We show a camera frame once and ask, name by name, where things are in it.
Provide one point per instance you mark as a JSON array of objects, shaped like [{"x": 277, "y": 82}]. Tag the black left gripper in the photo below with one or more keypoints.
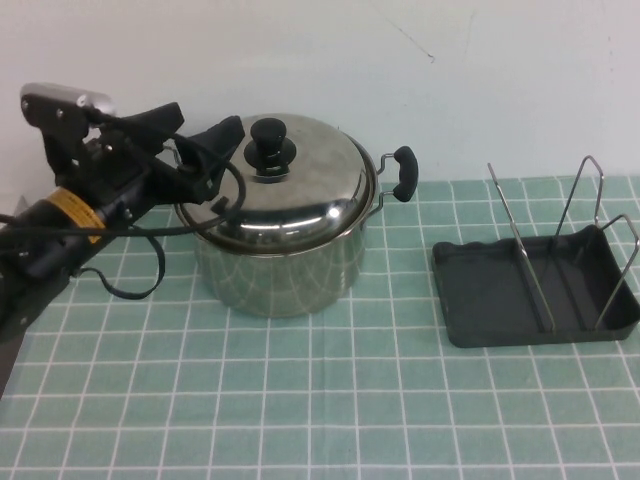
[{"x": 127, "y": 172}]

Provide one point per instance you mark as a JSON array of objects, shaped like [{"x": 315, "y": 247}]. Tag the green white checked tablecloth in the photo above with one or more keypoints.
[{"x": 300, "y": 400}]

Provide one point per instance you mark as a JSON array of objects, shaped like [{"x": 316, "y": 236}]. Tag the stainless steel cooking pot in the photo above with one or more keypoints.
[{"x": 290, "y": 280}]

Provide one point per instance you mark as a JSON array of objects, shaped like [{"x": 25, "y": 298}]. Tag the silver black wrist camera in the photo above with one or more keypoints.
[{"x": 65, "y": 102}]

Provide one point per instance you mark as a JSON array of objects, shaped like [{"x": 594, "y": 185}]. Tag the steel pot lid black knob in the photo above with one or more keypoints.
[{"x": 300, "y": 195}]

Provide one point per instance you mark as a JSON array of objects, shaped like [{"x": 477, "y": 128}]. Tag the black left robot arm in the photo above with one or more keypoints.
[{"x": 45, "y": 240}]

